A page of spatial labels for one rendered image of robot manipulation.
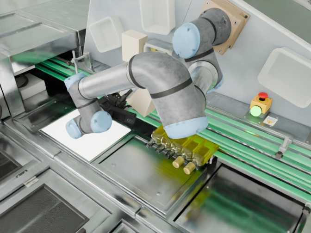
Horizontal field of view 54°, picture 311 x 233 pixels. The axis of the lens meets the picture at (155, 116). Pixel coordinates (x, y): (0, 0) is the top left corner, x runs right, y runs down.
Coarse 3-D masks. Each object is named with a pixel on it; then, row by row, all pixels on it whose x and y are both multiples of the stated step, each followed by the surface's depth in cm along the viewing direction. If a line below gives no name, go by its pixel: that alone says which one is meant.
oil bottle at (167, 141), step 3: (165, 135) 143; (162, 138) 142; (165, 138) 142; (168, 138) 142; (171, 138) 142; (162, 141) 141; (165, 141) 140; (168, 141) 140; (171, 141) 140; (165, 144) 140; (168, 144) 140; (168, 147) 141
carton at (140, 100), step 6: (138, 90) 128; (144, 90) 128; (132, 96) 132; (138, 96) 130; (144, 96) 127; (132, 102) 134; (138, 102) 132; (144, 102) 129; (150, 102) 127; (138, 108) 134; (144, 108) 131; (150, 108) 133; (144, 114) 133
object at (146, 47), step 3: (144, 45) 154; (147, 45) 152; (150, 45) 151; (153, 45) 151; (144, 48) 155; (147, 48) 156; (153, 48) 151; (156, 48) 149; (159, 48) 148; (144, 51) 156; (147, 51) 157; (156, 51) 160; (159, 51) 159; (162, 51) 158; (165, 51) 147; (168, 51) 146; (168, 54) 146
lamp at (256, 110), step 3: (255, 105) 131; (252, 108) 130; (255, 108) 129; (258, 108) 129; (252, 111) 130; (255, 111) 129; (258, 111) 129; (261, 111) 130; (252, 114) 131; (255, 114) 130; (258, 114) 130
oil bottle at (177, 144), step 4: (188, 136) 142; (192, 136) 143; (176, 140) 140; (180, 140) 140; (184, 140) 140; (188, 140) 141; (172, 144) 138; (176, 144) 138; (180, 144) 138; (184, 144) 138; (176, 148) 137; (180, 148) 137; (176, 152) 138; (180, 152) 139
